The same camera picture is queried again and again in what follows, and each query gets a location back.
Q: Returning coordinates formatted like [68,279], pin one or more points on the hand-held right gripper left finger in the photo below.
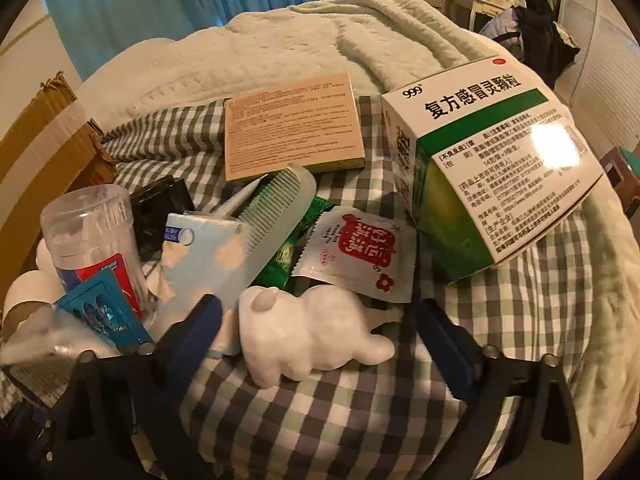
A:
[202,317]

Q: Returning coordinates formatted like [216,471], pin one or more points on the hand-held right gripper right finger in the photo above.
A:
[442,340]

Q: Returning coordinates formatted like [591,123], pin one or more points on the beige carton box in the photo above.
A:
[292,127]

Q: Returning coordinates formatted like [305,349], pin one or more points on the light blue tissue pack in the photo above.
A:
[200,265]

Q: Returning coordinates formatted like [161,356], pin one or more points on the green sachet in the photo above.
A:
[282,260]

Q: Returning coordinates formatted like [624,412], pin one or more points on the blue blister pack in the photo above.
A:
[102,312]

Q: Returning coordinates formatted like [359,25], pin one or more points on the white foam rabbit figure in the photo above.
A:
[310,330]

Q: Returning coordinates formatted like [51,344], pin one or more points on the black plastic object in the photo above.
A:
[157,210]

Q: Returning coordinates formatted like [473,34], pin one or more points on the white sachet with red label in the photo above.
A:
[360,255]

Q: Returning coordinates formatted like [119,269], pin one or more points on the translucent green comb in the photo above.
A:
[280,210]

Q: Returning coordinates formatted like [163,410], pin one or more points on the clear cotton swab jar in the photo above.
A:
[90,240]

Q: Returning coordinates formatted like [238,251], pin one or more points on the clear plastic bag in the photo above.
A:
[45,335]

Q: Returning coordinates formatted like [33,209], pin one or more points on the white tape roll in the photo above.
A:
[30,290]

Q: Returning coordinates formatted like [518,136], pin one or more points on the white and green medicine box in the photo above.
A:
[500,170]

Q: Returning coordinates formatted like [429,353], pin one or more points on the brown cardboard box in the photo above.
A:
[45,150]

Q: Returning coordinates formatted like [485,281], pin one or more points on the brown wooden chair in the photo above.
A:
[622,175]

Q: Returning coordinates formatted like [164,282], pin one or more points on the white quilted blanket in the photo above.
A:
[200,70]

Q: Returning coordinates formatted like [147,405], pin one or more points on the pale green fleece blanket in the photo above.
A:
[415,45]

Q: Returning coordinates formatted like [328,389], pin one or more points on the dark clothing pile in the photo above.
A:
[540,35]

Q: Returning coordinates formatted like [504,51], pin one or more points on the white slatted wardrobe door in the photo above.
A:
[600,60]

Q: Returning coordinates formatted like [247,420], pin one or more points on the white desk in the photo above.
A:
[467,2]

